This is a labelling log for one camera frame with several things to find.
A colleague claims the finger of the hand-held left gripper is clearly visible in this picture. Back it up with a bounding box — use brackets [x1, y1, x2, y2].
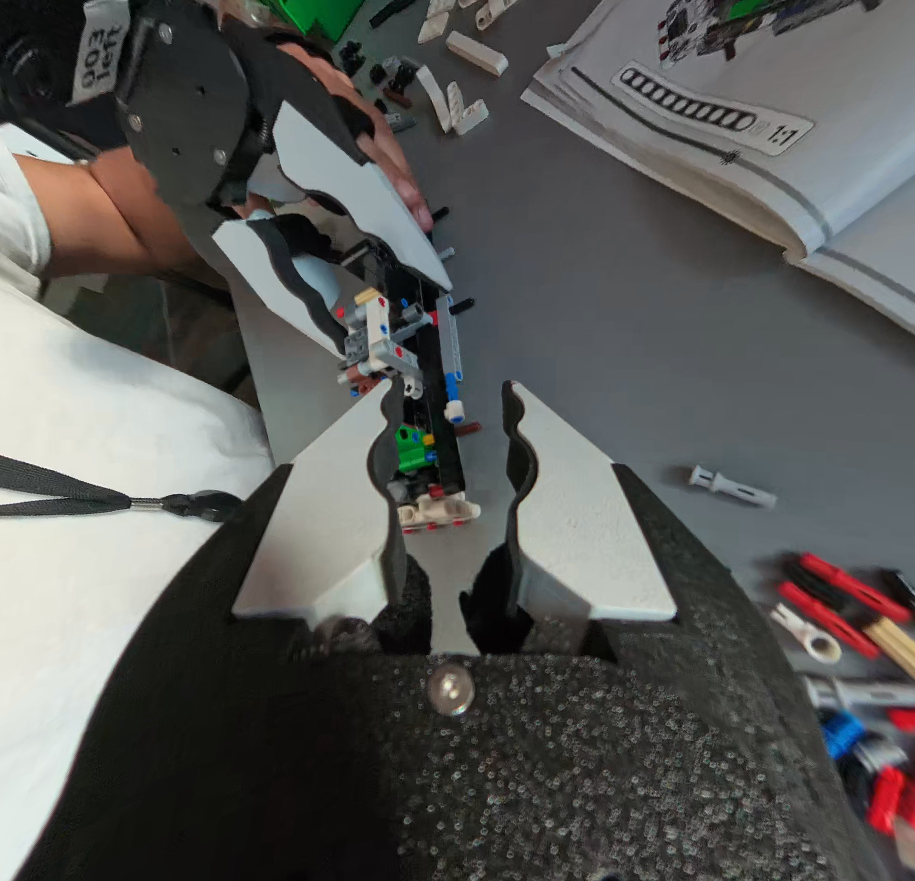
[211, 215, 349, 356]
[274, 100, 454, 296]

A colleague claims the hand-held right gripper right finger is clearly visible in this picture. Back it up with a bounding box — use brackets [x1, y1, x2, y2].
[501, 380, 680, 623]

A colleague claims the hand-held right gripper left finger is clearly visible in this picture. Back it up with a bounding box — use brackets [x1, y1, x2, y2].
[231, 378, 411, 623]

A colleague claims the partly built lego vehicle chassis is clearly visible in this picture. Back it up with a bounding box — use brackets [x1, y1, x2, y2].
[336, 205, 483, 536]

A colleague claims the person's left forearm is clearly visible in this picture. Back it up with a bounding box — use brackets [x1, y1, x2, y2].
[14, 148, 230, 288]

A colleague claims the white bent lego beam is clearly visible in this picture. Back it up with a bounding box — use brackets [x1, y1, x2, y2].
[417, 66, 453, 133]

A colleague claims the white L-shaped lego beam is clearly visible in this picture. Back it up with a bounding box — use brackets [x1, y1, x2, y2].
[447, 82, 490, 136]

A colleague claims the light grey lego axle pin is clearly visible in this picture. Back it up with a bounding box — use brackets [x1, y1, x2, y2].
[688, 464, 779, 512]

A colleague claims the white long straight lego beam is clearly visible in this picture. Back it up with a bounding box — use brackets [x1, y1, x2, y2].
[447, 31, 510, 77]

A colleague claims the pile of coloured lego pins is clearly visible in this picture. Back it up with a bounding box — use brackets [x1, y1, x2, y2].
[768, 548, 915, 835]

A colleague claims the person's left hand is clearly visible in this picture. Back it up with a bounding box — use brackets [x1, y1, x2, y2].
[277, 41, 435, 234]

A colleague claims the paper instruction booklet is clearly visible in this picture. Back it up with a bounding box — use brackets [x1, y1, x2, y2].
[520, 0, 915, 336]

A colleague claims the black lanyard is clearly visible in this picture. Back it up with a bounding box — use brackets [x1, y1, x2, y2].
[0, 455, 243, 524]

